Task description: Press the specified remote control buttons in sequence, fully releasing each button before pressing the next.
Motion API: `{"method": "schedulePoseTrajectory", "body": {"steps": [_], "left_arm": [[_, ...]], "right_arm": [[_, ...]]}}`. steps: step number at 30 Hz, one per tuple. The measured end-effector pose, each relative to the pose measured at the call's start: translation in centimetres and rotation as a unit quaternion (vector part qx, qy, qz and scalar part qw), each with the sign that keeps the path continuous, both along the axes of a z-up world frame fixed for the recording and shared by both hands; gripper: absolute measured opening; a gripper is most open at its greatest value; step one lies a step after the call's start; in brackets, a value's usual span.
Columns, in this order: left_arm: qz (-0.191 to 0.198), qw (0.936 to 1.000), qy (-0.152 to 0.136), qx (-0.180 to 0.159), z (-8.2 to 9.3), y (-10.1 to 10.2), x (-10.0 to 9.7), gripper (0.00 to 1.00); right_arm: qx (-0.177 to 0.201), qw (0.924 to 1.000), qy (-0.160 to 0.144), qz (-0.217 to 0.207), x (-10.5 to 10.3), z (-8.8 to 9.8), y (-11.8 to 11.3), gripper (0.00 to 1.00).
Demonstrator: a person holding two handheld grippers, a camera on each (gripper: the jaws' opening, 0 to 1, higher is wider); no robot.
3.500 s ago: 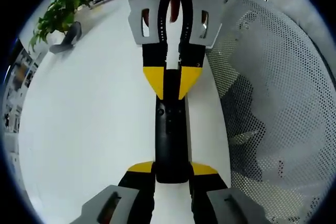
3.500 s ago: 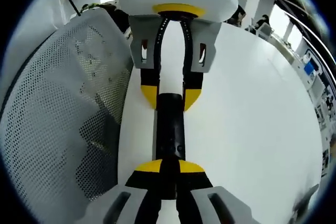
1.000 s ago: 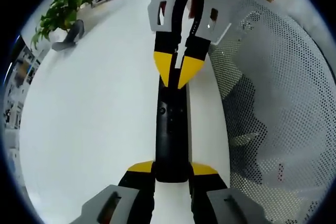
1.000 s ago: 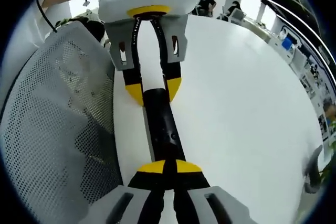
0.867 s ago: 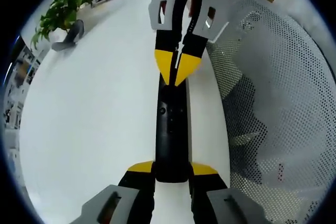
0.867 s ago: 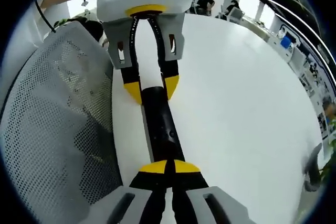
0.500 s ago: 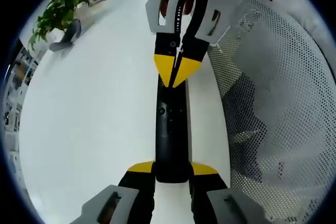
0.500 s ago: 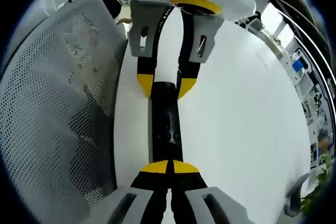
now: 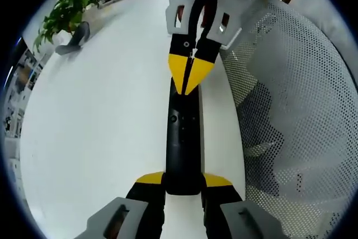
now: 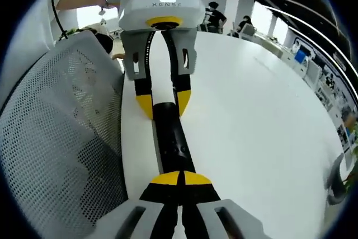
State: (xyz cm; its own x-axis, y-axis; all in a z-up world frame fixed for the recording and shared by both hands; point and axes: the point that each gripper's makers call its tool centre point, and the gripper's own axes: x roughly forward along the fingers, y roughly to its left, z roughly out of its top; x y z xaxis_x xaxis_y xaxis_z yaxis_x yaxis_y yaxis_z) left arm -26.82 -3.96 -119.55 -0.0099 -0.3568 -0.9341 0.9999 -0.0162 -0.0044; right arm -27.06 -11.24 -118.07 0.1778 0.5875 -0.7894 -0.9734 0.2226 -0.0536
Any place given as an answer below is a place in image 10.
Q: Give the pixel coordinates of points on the black remote control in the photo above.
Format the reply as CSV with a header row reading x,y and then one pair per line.
x,y
171,138

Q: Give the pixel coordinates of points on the white office chair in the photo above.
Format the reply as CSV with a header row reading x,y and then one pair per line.
x,y
247,30

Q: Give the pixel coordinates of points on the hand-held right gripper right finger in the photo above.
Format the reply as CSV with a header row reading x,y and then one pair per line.
x,y
201,194

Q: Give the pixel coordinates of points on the grey plant pot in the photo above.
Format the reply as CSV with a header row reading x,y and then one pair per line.
x,y
335,183

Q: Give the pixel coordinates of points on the grey mesh office chair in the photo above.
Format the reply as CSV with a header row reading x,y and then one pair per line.
x,y
56,138

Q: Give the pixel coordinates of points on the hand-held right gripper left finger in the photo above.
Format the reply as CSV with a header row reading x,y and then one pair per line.
x,y
159,194

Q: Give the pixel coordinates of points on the blue bin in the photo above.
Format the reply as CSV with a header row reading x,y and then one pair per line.
x,y
301,56

